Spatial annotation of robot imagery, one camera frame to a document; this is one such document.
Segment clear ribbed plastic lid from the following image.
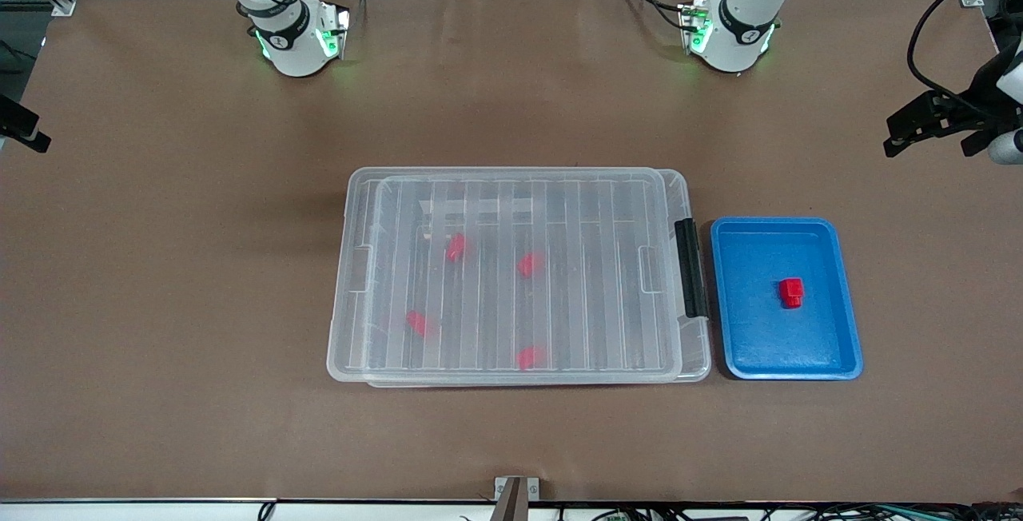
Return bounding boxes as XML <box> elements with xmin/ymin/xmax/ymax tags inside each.
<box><xmin>326</xmin><ymin>167</ymin><xmax>685</xmax><ymax>384</ymax></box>

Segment clear plastic storage box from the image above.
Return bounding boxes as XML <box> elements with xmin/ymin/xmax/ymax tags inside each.
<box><xmin>364</xmin><ymin>169</ymin><xmax>712</xmax><ymax>388</ymax></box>

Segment blue plastic tray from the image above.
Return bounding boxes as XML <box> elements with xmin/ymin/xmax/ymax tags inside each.
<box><xmin>710</xmin><ymin>217</ymin><xmax>865</xmax><ymax>381</ymax></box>

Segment brown table cover sheet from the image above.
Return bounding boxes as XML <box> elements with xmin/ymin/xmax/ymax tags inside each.
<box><xmin>0</xmin><ymin>0</ymin><xmax>1023</xmax><ymax>503</ymax></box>

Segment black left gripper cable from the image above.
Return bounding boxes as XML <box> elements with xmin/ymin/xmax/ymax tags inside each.
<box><xmin>907</xmin><ymin>0</ymin><xmax>1023</xmax><ymax>106</ymax></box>

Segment black box latch handle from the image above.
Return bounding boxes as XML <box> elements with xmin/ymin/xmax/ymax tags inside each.
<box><xmin>674</xmin><ymin>218</ymin><xmax>710</xmax><ymax>320</ymax></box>

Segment tangled floor cables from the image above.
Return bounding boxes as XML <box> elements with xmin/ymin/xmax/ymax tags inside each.
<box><xmin>551</xmin><ymin>503</ymin><xmax>1023</xmax><ymax>521</ymax></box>

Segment metal table bracket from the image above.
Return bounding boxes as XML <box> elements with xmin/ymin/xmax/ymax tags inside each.
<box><xmin>494</xmin><ymin>476</ymin><xmax>541</xmax><ymax>521</ymax></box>

